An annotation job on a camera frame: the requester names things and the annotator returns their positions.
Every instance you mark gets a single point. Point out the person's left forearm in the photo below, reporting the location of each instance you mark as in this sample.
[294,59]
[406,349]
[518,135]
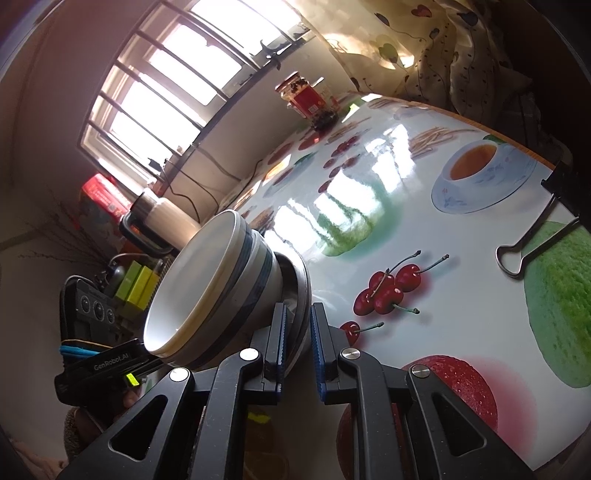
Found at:
[78,434]

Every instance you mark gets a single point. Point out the large white blue-banded bowl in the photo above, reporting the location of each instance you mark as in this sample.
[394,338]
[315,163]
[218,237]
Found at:
[258,272]

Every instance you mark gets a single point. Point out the patterned cream curtain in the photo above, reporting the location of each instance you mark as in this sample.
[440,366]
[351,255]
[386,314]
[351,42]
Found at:
[415,46]

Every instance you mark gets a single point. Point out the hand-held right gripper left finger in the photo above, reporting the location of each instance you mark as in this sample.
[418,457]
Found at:
[280,350]

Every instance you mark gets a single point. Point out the green box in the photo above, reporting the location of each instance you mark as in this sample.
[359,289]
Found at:
[127,279]

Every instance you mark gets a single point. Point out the dried twig branches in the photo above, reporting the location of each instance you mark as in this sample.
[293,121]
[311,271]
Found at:
[69,230]

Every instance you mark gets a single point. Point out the barred window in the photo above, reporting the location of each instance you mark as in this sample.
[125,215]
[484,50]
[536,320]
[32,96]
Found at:
[175,83]

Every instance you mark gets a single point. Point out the black binder clip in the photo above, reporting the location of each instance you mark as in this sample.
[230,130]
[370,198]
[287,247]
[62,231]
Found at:
[561,184]

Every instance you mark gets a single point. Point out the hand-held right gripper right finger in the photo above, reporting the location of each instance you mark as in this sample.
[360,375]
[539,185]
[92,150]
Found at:
[319,355]

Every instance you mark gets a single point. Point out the lime box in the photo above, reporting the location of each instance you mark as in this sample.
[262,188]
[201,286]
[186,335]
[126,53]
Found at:
[144,288]

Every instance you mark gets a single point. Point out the red-labelled glass jar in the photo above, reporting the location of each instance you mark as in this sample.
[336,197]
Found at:
[307,101]

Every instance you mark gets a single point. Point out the cream electric kettle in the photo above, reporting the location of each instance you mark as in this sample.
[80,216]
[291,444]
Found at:
[171,217]

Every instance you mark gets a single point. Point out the red box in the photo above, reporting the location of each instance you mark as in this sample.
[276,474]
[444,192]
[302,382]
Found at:
[104,194]

